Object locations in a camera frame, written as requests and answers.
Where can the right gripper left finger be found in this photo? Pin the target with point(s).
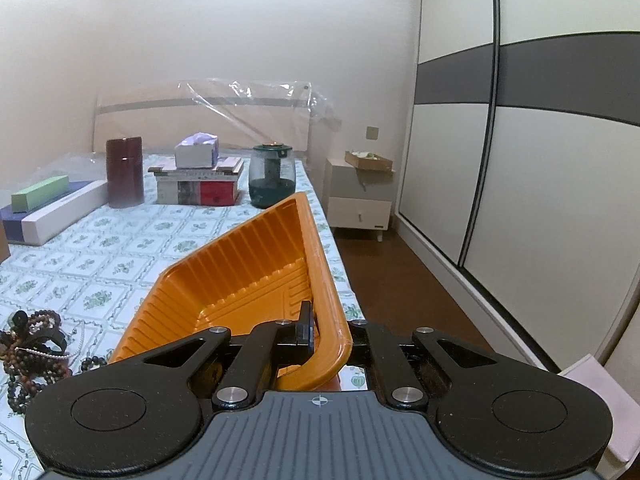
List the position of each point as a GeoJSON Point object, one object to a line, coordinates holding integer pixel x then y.
{"type": "Point", "coordinates": [269, 347]}

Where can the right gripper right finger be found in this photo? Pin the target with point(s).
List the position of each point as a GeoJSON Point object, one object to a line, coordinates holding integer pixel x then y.
{"type": "Point", "coordinates": [388, 371]}

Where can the orange plastic tray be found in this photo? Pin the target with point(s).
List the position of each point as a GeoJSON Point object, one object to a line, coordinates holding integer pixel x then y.
{"type": "Point", "coordinates": [261, 271]}

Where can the white bedside cabinet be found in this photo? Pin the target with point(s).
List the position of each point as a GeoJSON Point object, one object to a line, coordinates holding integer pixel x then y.
{"type": "Point", "coordinates": [357, 199]}

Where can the stack of books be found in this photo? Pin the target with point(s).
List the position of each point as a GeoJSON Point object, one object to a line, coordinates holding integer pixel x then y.
{"type": "Point", "coordinates": [215, 187]}

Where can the dark green glass jar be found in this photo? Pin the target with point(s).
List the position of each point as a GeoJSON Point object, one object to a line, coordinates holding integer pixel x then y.
{"type": "Point", "coordinates": [271, 174]}

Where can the small cardboard tray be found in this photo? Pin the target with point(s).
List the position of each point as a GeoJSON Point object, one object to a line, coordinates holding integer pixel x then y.
{"type": "Point", "coordinates": [368, 161]}

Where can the white tissue box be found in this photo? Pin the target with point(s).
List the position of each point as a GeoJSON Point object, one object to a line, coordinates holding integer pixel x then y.
{"type": "Point", "coordinates": [197, 151]}

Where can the white grey wardrobe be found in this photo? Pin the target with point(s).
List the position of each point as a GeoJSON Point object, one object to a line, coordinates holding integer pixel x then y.
{"type": "Point", "coordinates": [520, 184]}

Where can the plastic wrapped headboard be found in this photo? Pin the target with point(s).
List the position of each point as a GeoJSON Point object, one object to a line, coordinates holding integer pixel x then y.
{"type": "Point", "coordinates": [240, 113]}

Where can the dark red cylinder tin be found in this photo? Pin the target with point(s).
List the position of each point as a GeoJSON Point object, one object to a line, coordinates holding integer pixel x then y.
{"type": "Point", "coordinates": [124, 172]}

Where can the black band watch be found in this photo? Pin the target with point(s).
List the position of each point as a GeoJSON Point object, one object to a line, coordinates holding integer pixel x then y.
{"type": "Point", "coordinates": [40, 331]}

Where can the pink white stool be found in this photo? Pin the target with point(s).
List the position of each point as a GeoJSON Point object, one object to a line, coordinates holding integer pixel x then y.
{"type": "Point", "coordinates": [624, 444]}

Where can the brown cardboard box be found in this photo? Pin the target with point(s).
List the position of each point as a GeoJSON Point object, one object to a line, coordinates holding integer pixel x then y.
{"type": "Point", "coordinates": [4, 244]}

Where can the green rectangular box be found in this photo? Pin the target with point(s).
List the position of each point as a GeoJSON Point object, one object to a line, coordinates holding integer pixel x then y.
{"type": "Point", "coordinates": [35, 195]}

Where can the flat blue box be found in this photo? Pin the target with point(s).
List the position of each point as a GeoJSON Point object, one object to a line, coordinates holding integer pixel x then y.
{"type": "Point", "coordinates": [12, 224]}

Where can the wall switch plate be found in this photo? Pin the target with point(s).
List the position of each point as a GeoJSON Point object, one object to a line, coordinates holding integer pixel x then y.
{"type": "Point", "coordinates": [372, 133]}

